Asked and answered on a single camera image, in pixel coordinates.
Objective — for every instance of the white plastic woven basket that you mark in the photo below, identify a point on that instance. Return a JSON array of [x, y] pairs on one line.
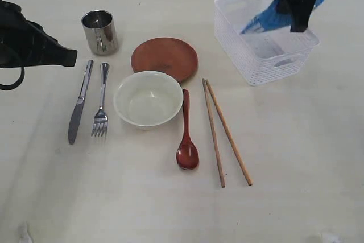
[[263, 57]]

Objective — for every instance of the wooden chopstick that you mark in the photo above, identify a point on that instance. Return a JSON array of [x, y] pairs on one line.
[[229, 136], [213, 132]]

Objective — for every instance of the white ceramic bowl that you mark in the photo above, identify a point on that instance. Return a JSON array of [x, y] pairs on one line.
[[148, 99]]

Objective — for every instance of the silver metal fork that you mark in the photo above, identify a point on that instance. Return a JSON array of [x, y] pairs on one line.
[[100, 122]]

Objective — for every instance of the shiny steel cup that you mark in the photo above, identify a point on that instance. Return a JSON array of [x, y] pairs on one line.
[[100, 32]]

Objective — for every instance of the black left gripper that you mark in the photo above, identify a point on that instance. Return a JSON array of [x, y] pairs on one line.
[[25, 44]]

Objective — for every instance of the silver table knife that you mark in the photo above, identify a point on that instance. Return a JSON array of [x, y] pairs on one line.
[[77, 111]]

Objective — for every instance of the blue snack packet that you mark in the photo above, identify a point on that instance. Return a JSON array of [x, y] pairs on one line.
[[283, 13]]

